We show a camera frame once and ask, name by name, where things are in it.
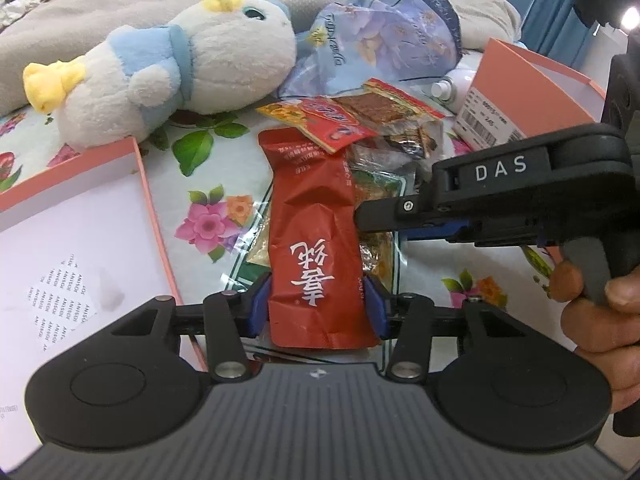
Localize red snack pouch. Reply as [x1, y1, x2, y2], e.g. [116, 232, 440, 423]
[258, 128, 378, 350]

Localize person's right hand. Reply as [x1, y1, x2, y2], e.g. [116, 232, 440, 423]
[549, 261, 640, 413]

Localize pink storage box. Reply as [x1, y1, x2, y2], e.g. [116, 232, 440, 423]
[454, 39, 605, 151]

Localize white bottle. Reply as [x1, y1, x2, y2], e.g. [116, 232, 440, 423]
[431, 68, 476, 114]

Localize blue curtain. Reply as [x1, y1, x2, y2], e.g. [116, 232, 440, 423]
[521, 0, 611, 79]

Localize dark clear snack packets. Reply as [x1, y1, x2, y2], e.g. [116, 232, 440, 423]
[348, 119, 444, 172]

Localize red small snack packet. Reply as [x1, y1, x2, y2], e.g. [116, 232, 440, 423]
[256, 96, 378, 154]

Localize pink box lid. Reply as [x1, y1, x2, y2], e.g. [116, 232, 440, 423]
[1, 139, 179, 471]

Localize brown strip snack packet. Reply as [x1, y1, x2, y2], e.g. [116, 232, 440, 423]
[332, 78, 446, 128]

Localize blue floral plastic bag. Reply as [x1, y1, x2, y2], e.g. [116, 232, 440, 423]
[278, 0, 462, 99]

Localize white blue plush bird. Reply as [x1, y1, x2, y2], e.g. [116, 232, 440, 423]
[23, 0, 296, 151]

